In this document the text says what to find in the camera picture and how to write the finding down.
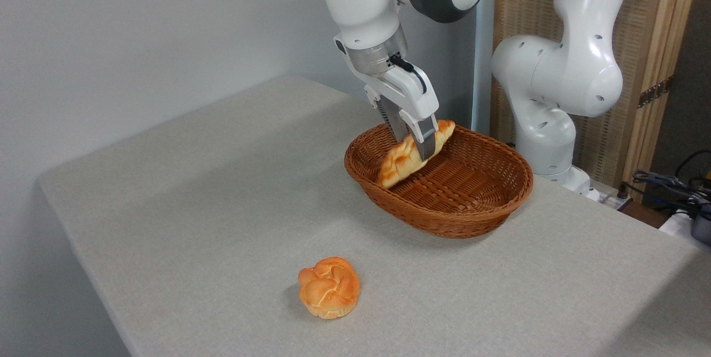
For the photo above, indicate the long braided bread loaf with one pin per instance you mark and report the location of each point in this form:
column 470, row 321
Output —
column 397, row 165

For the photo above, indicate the white flat object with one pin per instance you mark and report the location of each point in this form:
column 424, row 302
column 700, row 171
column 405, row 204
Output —
column 675, row 224

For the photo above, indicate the white power strip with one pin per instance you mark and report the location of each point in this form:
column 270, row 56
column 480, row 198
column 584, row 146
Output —
column 611, row 199

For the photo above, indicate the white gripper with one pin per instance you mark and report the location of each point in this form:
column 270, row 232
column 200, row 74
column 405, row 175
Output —
column 408, row 93

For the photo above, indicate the brown wicker basket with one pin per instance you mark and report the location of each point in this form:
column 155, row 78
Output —
column 472, row 190

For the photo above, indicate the round knotted bread bun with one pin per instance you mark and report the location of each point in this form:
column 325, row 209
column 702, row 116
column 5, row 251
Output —
column 329, row 288

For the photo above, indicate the grey tablecloth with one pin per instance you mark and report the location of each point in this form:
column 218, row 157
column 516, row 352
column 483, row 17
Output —
column 166, row 207

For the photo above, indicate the white vertical pole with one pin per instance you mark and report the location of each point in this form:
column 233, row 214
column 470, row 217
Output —
column 482, row 68

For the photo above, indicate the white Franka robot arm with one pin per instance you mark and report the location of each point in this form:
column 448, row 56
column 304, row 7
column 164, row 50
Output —
column 566, row 68

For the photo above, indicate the grey electronic device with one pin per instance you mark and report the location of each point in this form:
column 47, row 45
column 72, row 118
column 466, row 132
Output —
column 701, row 226

